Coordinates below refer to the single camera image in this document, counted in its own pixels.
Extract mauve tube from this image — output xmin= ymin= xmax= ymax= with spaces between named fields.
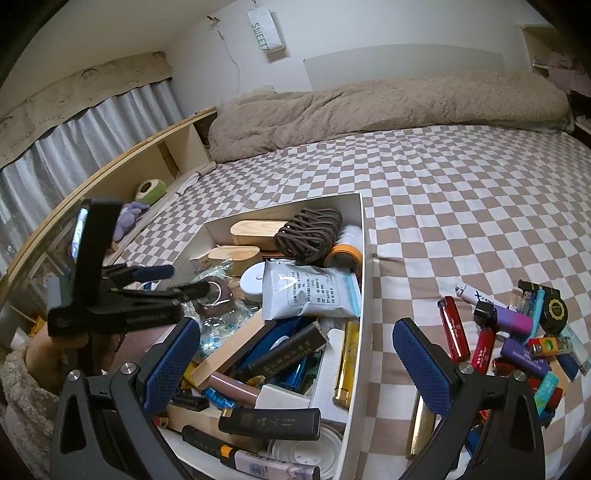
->
xmin=208 ymin=373 xmax=262 ymax=407

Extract beige printed curtain valance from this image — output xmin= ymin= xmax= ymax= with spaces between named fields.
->
xmin=0 ymin=51 xmax=172 ymax=160

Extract pile of lighters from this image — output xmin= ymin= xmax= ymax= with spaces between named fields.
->
xmin=438 ymin=279 xmax=591 ymax=467

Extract black orange utility knife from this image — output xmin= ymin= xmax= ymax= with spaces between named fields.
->
xmin=181 ymin=425 xmax=264 ymax=462

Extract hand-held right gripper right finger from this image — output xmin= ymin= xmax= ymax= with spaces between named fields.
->
xmin=392 ymin=318 xmax=544 ymax=480

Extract person's left forearm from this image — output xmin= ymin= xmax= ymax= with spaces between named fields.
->
xmin=0 ymin=330 xmax=63 ymax=480

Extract white round disc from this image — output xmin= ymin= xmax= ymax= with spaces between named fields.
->
xmin=241 ymin=264 xmax=273 ymax=304

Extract purple pink vape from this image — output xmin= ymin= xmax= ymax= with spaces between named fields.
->
xmin=473 ymin=305 xmax=546 ymax=335

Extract white labelled tube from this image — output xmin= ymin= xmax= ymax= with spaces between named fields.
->
xmin=233 ymin=450 xmax=321 ymax=480

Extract plush toys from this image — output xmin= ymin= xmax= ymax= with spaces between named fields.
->
xmin=112 ymin=200 xmax=148 ymax=241

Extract white flat box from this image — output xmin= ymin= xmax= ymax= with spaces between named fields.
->
xmin=309 ymin=318 xmax=365 ymax=425

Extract checkered bed sheet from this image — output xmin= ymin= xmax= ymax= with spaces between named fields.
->
xmin=111 ymin=122 xmax=591 ymax=480

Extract white card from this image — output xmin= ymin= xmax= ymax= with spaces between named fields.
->
xmin=254 ymin=385 xmax=311 ymax=411

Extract black lighter with characters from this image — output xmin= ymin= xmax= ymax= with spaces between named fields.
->
xmin=238 ymin=320 xmax=328 ymax=381
xmin=218 ymin=407 xmax=321 ymax=441

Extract green avocado plush toy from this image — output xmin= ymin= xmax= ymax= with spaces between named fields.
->
xmin=135 ymin=178 xmax=167 ymax=204

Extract white wall panel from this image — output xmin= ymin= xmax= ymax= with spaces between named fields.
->
xmin=303 ymin=46 xmax=505 ymax=92

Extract white cardboard box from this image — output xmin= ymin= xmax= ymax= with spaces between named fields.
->
xmin=152 ymin=192 xmax=376 ymax=480

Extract white round lid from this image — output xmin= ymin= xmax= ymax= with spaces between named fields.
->
xmin=268 ymin=425 xmax=345 ymax=480

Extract brown tape roll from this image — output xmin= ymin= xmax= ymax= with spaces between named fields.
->
xmin=194 ymin=279 xmax=236 ymax=319

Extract clear bag of blue beads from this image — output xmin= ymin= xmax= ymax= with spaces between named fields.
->
xmin=187 ymin=263 xmax=262 ymax=365

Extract wooden block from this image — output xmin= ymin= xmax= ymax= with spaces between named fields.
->
xmin=159 ymin=404 xmax=222 ymax=437

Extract cluttered side shelf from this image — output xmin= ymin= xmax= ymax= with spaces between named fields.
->
xmin=519 ymin=24 xmax=591 ymax=134

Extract dark brown coiled cord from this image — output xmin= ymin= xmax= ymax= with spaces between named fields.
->
xmin=274 ymin=208 xmax=343 ymax=265

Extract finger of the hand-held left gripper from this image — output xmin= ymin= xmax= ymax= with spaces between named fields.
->
xmin=102 ymin=263 xmax=177 ymax=288
xmin=111 ymin=281 xmax=214 ymax=304

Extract wooden strip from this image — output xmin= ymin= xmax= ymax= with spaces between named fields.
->
xmin=191 ymin=314 xmax=267 ymax=391

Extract oval wooden case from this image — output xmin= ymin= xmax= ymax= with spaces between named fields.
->
xmin=191 ymin=246 xmax=263 ymax=276
xmin=230 ymin=220 xmax=296 ymax=251

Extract grey curtain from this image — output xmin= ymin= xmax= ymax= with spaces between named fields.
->
xmin=0 ymin=78 xmax=185 ymax=278

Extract white hanging sign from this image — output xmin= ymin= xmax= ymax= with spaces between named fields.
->
xmin=246 ymin=4 xmax=288 ymax=62

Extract white foil packet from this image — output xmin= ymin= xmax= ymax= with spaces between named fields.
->
xmin=262 ymin=259 xmax=362 ymax=321

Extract wooden bedside shelf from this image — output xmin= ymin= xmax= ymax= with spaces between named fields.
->
xmin=4 ymin=107 xmax=219 ymax=296

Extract white round container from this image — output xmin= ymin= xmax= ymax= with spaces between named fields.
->
xmin=336 ymin=224 xmax=365 ymax=247

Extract beige fuzzy blanket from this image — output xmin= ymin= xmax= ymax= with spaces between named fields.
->
xmin=208 ymin=69 xmax=575 ymax=163

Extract orange tape roll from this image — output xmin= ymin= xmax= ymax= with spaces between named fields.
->
xmin=323 ymin=243 xmax=362 ymax=274

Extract gold lighter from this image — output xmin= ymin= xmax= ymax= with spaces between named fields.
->
xmin=405 ymin=392 xmax=437 ymax=459
xmin=333 ymin=320 xmax=361 ymax=410

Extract white wall cable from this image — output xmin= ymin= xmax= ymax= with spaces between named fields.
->
xmin=208 ymin=16 xmax=243 ymax=100

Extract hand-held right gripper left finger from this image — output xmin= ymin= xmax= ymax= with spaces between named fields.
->
xmin=50 ymin=318 xmax=201 ymax=480

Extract black round tin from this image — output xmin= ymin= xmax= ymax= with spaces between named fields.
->
xmin=531 ymin=282 xmax=572 ymax=334

